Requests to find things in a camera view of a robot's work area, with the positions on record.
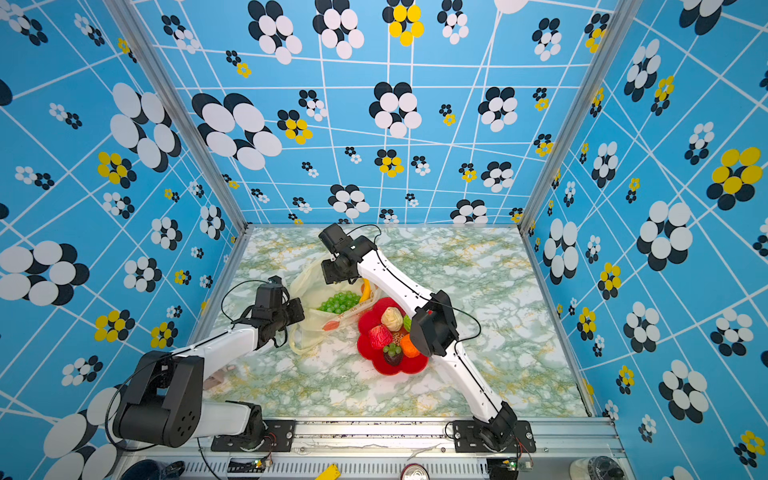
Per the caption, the dark purple fruit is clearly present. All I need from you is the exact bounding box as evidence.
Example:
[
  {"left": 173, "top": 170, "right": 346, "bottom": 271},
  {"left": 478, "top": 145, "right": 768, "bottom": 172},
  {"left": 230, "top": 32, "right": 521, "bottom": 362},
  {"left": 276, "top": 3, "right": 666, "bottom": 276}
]
[{"left": 382, "top": 341, "right": 404, "bottom": 367}]

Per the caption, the aluminium corner post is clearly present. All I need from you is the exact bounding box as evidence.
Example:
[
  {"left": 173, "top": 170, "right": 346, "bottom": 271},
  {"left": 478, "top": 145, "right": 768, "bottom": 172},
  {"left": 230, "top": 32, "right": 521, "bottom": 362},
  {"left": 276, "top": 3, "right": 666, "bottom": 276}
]
[
  {"left": 104, "top": 1, "right": 248, "bottom": 235},
  {"left": 519, "top": 0, "right": 642, "bottom": 234}
]

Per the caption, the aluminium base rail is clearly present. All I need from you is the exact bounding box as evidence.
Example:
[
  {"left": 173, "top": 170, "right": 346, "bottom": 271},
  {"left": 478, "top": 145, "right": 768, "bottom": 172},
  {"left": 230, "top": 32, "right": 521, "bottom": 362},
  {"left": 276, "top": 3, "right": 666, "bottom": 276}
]
[{"left": 113, "top": 417, "right": 637, "bottom": 479}]

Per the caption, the pink toy bottle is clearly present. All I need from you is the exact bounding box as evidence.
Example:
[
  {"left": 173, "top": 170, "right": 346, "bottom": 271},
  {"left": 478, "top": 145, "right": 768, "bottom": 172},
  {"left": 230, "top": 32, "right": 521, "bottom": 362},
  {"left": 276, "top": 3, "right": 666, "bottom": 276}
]
[{"left": 203, "top": 369, "right": 229, "bottom": 391}]

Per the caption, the beige round fruit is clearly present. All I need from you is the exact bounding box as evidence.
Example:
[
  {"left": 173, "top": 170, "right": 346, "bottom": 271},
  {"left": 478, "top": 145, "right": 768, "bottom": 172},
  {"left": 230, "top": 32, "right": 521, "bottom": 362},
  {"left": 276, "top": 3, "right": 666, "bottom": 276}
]
[{"left": 380, "top": 307, "right": 404, "bottom": 332}]

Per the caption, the red flower-shaped plate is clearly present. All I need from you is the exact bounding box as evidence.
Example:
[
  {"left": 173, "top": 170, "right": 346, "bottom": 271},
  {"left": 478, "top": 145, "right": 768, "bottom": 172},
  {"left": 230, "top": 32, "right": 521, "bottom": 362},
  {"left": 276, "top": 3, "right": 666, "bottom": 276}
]
[{"left": 357, "top": 298, "right": 428, "bottom": 376}]

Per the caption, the orange tangerine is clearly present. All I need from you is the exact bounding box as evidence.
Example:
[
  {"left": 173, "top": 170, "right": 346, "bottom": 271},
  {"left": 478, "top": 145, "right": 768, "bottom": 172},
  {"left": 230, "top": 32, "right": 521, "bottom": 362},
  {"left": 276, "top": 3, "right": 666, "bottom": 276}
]
[{"left": 399, "top": 334, "right": 421, "bottom": 358}]

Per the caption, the aluminium corner post right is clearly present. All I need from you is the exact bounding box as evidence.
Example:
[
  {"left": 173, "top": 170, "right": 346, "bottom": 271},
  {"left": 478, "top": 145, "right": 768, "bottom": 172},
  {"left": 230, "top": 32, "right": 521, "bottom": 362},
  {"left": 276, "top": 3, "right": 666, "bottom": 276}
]
[{"left": 519, "top": 0, "right": 642, "bottom": 234}]

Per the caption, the metal can top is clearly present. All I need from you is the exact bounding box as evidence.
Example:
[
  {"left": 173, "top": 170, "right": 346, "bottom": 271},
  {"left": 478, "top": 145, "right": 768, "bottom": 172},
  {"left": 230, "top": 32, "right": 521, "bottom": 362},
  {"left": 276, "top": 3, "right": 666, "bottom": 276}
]
[{"left": 400, "top": 463, "right": 430, "bottom": 480}]

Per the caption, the yellow tag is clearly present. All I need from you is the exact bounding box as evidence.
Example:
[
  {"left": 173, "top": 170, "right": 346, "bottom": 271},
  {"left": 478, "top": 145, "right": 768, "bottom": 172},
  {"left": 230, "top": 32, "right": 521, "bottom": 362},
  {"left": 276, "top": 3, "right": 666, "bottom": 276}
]
[{"left": 315, "top": 464, "right": 341, "bottom": 480}]

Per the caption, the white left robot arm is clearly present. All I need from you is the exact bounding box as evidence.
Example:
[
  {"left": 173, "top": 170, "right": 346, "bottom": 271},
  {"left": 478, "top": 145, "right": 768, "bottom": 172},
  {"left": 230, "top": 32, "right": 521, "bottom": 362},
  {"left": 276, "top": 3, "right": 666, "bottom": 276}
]
[{"left": 105, "top": 298, "right": 305, "bottom": 448}]

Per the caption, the red fruit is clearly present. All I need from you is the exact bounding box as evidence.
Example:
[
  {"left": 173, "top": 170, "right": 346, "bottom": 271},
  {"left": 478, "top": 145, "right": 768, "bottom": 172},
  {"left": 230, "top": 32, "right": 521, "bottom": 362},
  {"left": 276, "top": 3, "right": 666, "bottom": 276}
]
[{"left": 368, "top": 324, "right": 393, "bottom": 350}]

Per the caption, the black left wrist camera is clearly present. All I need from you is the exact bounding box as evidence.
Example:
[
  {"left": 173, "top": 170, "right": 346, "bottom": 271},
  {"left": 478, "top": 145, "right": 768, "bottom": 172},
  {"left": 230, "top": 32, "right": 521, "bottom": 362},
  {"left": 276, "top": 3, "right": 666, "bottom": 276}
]
[{"left": 252, "top": 276, "right": 290, "bottom": 329}]

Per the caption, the translucent printed plastic bag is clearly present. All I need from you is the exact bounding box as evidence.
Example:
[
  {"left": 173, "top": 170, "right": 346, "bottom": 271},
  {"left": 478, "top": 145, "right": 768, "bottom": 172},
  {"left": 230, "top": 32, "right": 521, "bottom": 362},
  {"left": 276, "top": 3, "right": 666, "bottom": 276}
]
[{"left": 288, "top": 259, "right": 382, "bottom": 355}]

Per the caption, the green grape bunch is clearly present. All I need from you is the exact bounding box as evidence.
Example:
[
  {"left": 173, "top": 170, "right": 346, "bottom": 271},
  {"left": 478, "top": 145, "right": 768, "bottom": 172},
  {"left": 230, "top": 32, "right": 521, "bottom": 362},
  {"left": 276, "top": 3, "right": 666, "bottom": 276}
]
[{"left": 318, "top": 291, "right": 360, "bottom": 315}]

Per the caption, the aluminium corner post left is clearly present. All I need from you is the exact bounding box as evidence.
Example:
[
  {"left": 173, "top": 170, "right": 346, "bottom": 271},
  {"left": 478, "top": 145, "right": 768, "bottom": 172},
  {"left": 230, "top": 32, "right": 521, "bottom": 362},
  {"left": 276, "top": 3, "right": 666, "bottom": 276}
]
[{"left": 104, "top": 1, "right": 248, "bottom": 235}]

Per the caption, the yellow banana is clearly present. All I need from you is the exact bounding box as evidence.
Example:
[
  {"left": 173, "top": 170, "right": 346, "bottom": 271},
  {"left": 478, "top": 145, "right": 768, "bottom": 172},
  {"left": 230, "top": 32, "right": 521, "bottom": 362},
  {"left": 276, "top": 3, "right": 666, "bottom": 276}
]
[{"left": 358, "top": 279, "right": 372, "bottom": 304}]

